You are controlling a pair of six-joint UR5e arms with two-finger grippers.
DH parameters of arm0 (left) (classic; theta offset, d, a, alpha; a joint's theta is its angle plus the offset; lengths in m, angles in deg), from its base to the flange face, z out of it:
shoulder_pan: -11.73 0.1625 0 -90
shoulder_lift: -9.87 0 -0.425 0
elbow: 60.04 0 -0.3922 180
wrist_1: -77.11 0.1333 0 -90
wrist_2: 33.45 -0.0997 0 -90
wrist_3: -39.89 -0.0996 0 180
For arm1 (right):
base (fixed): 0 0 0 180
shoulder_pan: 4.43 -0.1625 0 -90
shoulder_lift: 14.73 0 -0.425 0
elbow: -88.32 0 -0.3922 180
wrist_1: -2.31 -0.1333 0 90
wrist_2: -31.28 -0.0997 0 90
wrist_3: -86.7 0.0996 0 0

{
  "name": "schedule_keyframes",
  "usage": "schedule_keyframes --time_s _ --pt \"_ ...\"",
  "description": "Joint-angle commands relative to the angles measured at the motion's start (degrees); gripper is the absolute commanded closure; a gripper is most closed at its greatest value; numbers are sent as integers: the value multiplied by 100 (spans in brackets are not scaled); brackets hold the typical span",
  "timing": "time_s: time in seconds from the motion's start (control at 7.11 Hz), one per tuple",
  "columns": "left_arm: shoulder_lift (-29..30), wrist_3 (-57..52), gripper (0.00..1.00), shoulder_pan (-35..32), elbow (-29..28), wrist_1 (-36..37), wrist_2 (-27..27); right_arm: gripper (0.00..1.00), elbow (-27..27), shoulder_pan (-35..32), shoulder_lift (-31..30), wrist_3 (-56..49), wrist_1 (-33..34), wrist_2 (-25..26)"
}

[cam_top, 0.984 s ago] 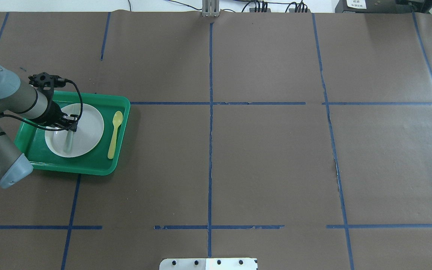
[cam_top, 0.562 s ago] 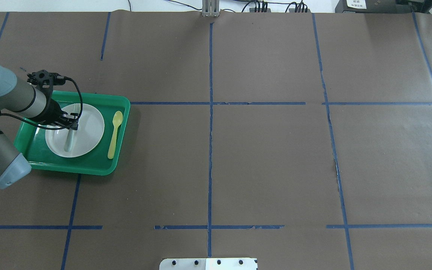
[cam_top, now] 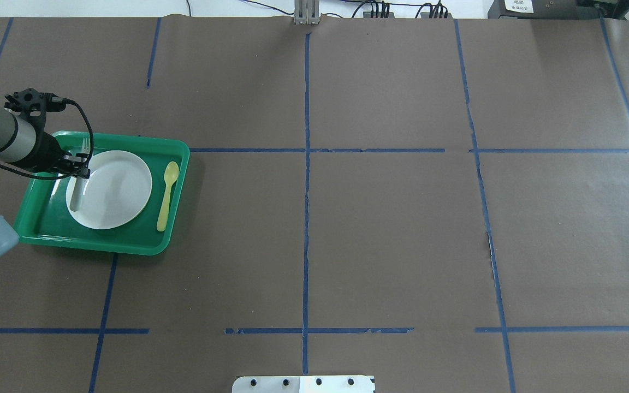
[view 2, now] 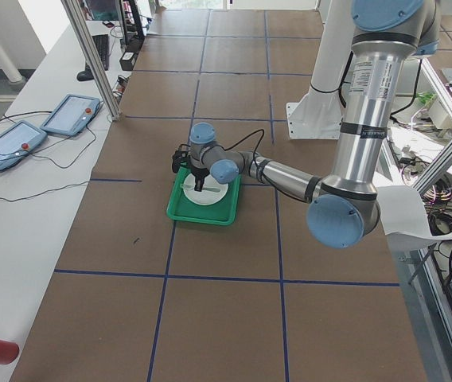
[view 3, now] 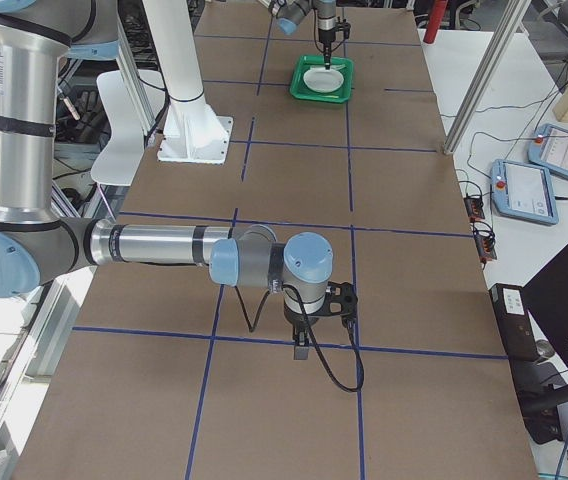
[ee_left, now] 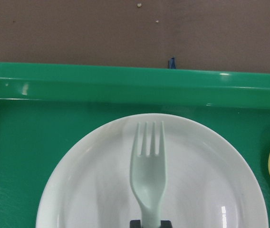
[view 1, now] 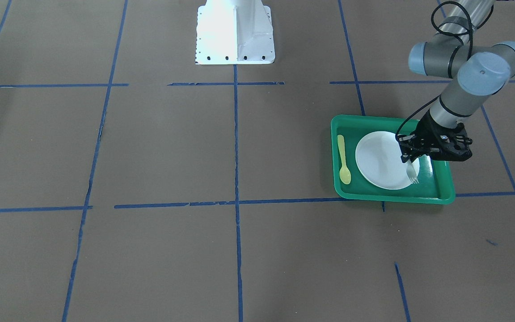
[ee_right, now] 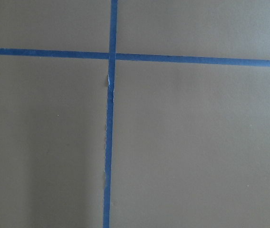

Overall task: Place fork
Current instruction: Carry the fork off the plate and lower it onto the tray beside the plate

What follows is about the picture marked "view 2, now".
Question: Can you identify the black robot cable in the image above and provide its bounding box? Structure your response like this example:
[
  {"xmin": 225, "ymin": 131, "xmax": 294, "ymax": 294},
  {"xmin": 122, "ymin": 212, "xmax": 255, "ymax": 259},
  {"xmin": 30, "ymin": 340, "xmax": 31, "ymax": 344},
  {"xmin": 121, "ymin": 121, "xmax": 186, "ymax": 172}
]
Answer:
[{"xmin": 224, "ymin": 127, "xmax": 318, "ymax": 202}]

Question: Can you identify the pale green plastic fork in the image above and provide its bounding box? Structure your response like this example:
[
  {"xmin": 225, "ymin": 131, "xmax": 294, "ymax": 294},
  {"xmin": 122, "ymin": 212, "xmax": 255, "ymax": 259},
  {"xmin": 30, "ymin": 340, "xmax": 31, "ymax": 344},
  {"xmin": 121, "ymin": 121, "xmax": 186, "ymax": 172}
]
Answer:
[{"xmin": 181, "ymin": 184, "xmax": 222, "ymax": 193}]

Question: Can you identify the blue teach pendant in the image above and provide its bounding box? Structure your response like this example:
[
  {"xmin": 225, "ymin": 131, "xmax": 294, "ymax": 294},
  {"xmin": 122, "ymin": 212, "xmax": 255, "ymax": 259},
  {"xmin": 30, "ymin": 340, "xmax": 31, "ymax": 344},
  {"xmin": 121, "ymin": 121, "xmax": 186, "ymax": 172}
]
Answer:
[
  {"xmin": 0, "ymin": 121, "xmax": 48, "ymax": 171},
  {"xmin": 40, "ymin": 94, "xmax": 100, "ymax": 136}
]

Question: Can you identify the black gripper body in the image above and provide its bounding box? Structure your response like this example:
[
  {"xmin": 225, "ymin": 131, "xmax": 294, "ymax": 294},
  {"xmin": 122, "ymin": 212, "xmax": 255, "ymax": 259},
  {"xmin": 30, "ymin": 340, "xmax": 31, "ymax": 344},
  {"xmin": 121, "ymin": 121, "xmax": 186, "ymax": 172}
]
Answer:
[{"xmin": 192, "ymin": 167, "xmax": 208, "ymax": 179}]

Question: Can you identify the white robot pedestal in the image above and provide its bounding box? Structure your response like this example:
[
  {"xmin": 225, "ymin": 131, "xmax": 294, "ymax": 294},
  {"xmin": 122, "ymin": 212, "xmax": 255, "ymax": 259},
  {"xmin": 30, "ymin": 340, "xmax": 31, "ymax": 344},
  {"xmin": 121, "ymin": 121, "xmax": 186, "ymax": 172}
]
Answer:
[{"xmin": 286, "ymin": 0, "xmax": 355, "ymax": 139}]

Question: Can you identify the black keyboard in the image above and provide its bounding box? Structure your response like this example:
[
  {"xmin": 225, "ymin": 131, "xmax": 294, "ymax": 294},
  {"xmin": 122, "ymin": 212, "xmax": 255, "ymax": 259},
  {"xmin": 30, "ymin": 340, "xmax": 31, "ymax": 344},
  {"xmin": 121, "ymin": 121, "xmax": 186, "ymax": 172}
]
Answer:
[{"xmin": 92, "ymin": 34, "xmax": 110, "ymax": 71}]

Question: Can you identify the aluminium frame post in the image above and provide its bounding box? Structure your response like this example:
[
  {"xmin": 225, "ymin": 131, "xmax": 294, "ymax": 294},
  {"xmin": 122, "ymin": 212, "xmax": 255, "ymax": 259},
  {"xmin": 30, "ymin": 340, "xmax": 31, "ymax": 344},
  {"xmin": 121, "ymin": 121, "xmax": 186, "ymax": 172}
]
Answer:
[{"xmin": 61, "ymin": 0, "xmax": 121, "ymax": 121}]

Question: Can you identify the black computer mouse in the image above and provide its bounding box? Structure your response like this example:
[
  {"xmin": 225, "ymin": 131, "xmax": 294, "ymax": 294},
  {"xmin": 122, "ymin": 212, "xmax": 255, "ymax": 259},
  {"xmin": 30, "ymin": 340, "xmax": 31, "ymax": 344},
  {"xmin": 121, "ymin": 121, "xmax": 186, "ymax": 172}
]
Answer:
[{"xmin": 76, "ymin": 70, "xmax": 94, "ymax": 82}]

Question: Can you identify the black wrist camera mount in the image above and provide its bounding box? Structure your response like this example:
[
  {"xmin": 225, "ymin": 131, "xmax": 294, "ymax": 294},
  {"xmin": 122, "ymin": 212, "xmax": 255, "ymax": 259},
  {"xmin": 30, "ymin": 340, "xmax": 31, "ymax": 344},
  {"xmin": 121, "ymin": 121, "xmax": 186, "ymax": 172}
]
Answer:
[{"xmin": 172, "ymin": 143, "xmax": 190, "ymax": 173}]

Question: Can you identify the green plastic tray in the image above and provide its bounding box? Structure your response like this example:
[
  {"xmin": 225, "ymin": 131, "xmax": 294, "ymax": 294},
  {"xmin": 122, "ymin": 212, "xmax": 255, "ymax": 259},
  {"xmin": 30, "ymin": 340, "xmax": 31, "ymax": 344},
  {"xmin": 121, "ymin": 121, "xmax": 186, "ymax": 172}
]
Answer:
[{"xmin": 166, "ymin": 167, "xmax": 240, "ymax": 226}]

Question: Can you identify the white paper sheet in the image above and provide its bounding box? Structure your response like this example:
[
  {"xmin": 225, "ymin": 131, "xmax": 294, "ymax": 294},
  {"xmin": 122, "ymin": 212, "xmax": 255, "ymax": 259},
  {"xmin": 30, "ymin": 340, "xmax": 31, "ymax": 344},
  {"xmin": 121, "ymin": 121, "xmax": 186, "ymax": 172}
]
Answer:
[{"xmin": 377, "ymin": 185, "xmax": 452, "ymax": 251}]

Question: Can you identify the blue teach pendant near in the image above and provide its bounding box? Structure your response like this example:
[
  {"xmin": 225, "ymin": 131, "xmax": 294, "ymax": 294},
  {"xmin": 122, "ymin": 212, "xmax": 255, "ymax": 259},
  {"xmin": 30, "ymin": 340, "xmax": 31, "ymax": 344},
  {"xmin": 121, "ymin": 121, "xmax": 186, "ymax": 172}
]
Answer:
[{"xmin": 0, "ymin": 121, "xmax": 48, "ymax": 171}]

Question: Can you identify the blue teach pendant far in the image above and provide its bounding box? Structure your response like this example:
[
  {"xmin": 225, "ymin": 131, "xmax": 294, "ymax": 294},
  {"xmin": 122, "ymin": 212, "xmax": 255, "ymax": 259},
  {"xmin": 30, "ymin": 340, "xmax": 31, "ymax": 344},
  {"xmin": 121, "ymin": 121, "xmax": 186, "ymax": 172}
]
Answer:
[{"xmin": 40, "ymin": 94, "xmax": 100, "ymax": 136}]

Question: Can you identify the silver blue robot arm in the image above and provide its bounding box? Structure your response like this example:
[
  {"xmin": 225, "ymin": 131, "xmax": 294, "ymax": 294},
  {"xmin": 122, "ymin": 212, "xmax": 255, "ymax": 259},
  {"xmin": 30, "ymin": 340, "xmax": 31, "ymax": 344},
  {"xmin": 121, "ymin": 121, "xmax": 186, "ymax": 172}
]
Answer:
[{"xmin": 187, "ymin": 1, "xmax": 441, "ymax": 248}]

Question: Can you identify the white round plate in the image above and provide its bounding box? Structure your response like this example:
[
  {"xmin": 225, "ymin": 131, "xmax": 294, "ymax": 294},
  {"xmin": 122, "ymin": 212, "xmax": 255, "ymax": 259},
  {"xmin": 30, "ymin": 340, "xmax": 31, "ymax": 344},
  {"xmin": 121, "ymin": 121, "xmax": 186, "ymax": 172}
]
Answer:
[{"xmin": 182, "ymin": 173, "xmax": 229, "ymax": 205}]

